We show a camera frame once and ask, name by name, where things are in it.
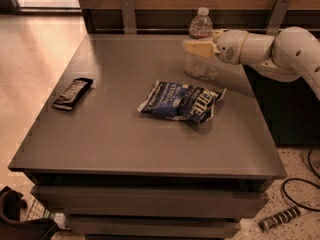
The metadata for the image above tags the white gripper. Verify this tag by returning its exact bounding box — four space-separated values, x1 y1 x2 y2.
182 29 248 65

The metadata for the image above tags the clear plastic water bottle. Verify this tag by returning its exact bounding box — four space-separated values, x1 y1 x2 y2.
183 7 213 78

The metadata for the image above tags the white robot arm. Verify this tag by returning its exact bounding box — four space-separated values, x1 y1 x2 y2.
182 27 320 99

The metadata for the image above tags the black rxbar chocolate bar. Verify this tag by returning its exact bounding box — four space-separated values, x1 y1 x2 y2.
52 78 93 111

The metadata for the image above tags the blue kettle chips bag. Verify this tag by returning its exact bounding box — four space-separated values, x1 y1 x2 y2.
137 80 226 123

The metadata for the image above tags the grey drawer cabinet table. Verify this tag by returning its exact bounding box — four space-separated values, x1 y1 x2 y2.
10 35 286 240

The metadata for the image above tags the black white snack bar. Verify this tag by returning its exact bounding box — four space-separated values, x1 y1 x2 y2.
258 206 301 232

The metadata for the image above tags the dark chair base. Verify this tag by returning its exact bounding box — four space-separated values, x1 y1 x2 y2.
0 187 58 240

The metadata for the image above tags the right grey metal bracket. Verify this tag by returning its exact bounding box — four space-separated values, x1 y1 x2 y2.
266 0 292 36

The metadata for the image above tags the grey metal bracket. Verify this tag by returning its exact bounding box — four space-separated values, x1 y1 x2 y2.
120 0 137 34
266 0 292 36

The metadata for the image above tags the left grey metal bracket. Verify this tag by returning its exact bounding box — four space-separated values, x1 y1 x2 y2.
120 0 137 34

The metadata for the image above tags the black cable on floor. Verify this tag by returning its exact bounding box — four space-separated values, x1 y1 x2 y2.
280 145 320 213

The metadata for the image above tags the wire mesh basket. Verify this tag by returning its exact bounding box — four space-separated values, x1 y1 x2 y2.
26 199 54 221

